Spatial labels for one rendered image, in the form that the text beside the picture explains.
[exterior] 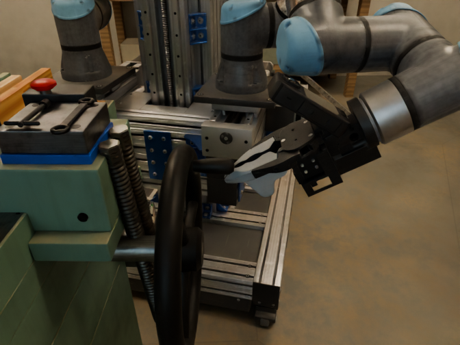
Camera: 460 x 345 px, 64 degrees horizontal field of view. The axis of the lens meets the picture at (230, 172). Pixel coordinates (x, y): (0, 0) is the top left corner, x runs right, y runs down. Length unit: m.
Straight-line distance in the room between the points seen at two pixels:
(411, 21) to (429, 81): 0.11
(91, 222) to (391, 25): 0.46
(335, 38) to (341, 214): 1.51
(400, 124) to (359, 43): 0.12
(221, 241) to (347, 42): 1.03
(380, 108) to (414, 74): 0.06
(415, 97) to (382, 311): 1.17
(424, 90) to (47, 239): 0.48
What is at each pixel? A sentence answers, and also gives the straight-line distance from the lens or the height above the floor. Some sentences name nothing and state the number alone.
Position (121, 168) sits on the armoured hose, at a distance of 0.46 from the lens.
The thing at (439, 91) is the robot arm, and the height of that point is 1.02.
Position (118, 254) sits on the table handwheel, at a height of 0.81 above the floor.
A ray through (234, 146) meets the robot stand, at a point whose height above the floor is 0.72.
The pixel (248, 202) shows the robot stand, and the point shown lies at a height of 0.21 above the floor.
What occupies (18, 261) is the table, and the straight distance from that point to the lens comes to 0.49.
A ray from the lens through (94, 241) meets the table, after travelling 0.47.
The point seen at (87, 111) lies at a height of 1.00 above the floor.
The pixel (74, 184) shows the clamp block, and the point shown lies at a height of 0.94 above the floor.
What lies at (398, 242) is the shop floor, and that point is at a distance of 1.88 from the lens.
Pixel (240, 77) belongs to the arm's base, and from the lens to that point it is 1.02.
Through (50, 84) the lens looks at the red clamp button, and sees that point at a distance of 0.51.
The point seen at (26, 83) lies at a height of 0.94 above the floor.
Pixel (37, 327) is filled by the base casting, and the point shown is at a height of 0.76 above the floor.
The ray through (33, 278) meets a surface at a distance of 0.52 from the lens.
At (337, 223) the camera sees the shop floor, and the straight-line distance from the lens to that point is 1.90.
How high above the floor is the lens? 1.17
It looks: 32 degrees down
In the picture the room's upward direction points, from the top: straight up
